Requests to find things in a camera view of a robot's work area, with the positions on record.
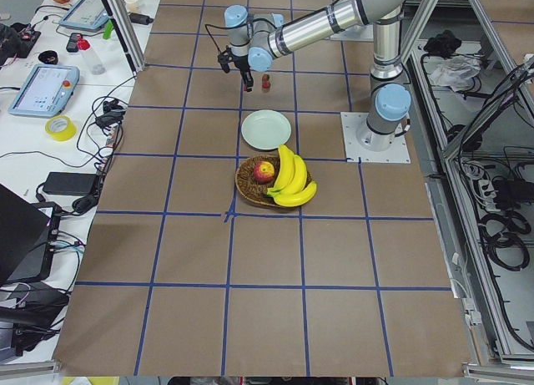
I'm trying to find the clear plastic bottle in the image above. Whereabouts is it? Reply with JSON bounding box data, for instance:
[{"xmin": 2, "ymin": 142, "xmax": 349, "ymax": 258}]
[{"xmin": 77, "ymin": 37, "xmax": 106, "ymax": 75}]

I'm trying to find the brown wicker basket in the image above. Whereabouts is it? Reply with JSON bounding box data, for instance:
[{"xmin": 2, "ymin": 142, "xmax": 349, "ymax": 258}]
[{"xmin": 235, "ymin": 155, "xmax": 312, "ymax": 208}]

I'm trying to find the black laptop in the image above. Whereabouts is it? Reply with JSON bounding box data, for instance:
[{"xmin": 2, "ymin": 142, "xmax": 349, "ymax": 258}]
[{"xmin": 1, "ymin": 186, "xmax": 60, "ymax": 285}]

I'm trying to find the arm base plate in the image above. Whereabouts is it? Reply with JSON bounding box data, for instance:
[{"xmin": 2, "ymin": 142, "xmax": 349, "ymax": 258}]
[{"xmin": 340, "ymin": 112, "xmax": 411, "ymax": 164}]

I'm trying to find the aluminium frame post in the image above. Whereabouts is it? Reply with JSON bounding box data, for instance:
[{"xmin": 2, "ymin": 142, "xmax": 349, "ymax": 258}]
[{"xmin": 101, "ymin": 0, "xmax": 145, "ymax": 73}]

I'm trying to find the yellow tape roll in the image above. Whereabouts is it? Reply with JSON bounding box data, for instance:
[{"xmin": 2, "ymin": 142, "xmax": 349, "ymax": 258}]
[{"xmin": 45, "ymin": 115, "xmax": 77, "ymax": 142}]

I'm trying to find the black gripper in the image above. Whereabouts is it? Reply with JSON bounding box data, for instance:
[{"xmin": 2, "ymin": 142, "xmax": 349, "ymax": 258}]
[{"xmin": 233, "ymin": 55, "xmax": 254, "ymax": 92}]

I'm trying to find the far blue teach pendant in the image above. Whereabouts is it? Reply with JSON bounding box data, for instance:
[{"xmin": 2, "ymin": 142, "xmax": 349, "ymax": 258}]
[{"xmin": 58, "ymin": 0, "xmax": 108, "ymax": 32}]

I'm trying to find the light green plate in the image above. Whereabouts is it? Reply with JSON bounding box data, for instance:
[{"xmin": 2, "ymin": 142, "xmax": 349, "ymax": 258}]
[{"xmin": 241, "ymin": 109, "xmax": 292, "ymax": 150}]

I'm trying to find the black power adapter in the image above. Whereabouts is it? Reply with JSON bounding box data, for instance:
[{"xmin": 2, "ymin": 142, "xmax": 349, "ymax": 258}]
[{"xmin": 43, "ymin": 172, "xmax": 98, "ymax": 195}]

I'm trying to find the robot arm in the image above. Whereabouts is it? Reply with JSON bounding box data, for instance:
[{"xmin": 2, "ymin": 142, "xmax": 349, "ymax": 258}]
[{"xmin": 218, "ymin": 0, "xmax": 405, "ymax": 92}]

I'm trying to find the near blue teach pendant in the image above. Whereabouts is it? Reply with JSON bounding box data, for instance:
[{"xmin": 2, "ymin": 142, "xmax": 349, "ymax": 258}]
[{"xmin": 8, "ymin": 64, "xmax": 80, "ymax": 118}]

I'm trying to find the blue teach pendant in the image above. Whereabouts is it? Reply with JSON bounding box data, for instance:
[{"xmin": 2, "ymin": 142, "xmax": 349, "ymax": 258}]
[
  {"xmin": 58, "ymin": 0, "xmax": 108, "ymax": 32},
  {"xmin": 8, "ymin": 64, "xmax": 80, "ymax": 118}
]

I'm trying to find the red apple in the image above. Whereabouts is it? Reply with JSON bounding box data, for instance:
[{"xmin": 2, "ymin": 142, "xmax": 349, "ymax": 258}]
[{"xmin": 253, "ymin": 160, "xmax": 275, "ymax": 185}]

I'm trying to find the yellow banana bunch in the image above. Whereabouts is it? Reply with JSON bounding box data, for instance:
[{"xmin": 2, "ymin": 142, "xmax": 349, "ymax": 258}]
[{"xmin": 266, "ymin": 144, "xmax": 317, "ymax": 208}]

